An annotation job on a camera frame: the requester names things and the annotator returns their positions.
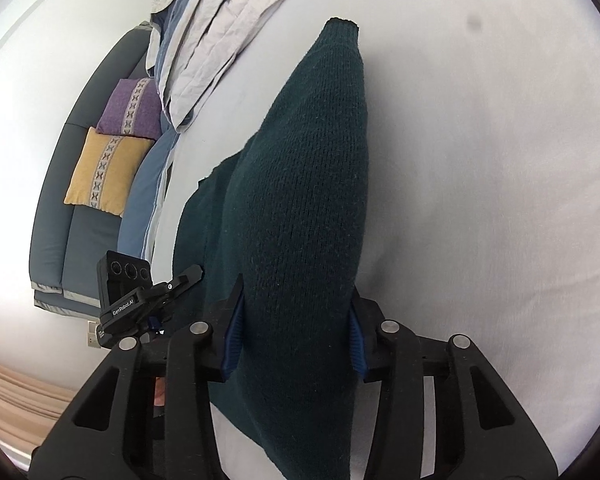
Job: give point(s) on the grey-blue upholstered headboard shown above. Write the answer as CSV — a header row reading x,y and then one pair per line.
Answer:
x,y
55,240

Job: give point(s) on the yellow cushion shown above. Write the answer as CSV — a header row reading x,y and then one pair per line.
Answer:
x,y
90,175

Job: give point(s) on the purple cushion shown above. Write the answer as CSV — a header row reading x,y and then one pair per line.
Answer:
x,y
115,110

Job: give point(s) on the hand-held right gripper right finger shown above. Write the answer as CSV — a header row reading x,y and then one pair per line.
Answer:
x,y
357,345

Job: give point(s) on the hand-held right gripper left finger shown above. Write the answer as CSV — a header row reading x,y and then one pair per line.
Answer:
x,y
232,340

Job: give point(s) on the folded grey and blue duvet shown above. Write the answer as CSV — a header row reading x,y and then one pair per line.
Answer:
x,y
215,35

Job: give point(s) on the wall socket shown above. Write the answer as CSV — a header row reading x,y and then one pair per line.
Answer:
x,y
92,334

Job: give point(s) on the beige curtain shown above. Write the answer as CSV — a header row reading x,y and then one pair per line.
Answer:
x,y
10,395

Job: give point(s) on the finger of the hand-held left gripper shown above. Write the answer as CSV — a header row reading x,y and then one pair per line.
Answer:
x,y
185,277

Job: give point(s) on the dark green knitted sweater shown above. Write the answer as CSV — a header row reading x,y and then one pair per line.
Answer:
x,y
300,185

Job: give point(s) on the blue pillow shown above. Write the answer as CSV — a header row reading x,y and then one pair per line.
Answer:
x,y
140,200

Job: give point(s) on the white bed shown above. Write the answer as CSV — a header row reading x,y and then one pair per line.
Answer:
x,y
480,160

